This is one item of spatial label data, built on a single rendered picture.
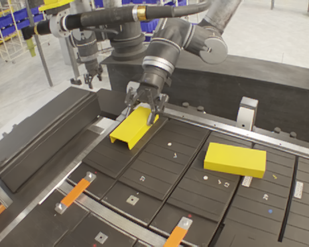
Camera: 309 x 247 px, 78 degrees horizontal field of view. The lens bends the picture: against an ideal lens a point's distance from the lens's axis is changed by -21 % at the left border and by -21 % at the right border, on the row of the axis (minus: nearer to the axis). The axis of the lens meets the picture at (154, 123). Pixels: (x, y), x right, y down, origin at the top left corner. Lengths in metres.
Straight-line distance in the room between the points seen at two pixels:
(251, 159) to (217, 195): 0.13
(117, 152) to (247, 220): 0.40
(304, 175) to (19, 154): 0.78
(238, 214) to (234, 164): 0.13
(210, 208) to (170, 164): 0.17
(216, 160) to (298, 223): 0.27
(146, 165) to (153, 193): 0.10
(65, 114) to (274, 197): 0.63
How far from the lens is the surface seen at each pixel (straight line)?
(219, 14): 0.95
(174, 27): 0.79
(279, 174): 0.64
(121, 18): 0.59
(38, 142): 0.69
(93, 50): 1.22
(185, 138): 0.69
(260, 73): 1.35
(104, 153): 0.69
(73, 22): 0.66
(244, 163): 0.59
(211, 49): 0.81
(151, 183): 0.59
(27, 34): 0.80
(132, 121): 0.73
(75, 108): 0.75
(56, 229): 0.58
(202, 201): 0.55
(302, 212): 0.59
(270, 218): 0.55
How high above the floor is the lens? 1.47
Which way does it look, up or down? 38 degrees down
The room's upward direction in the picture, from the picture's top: 8 degrees counter-clockwise
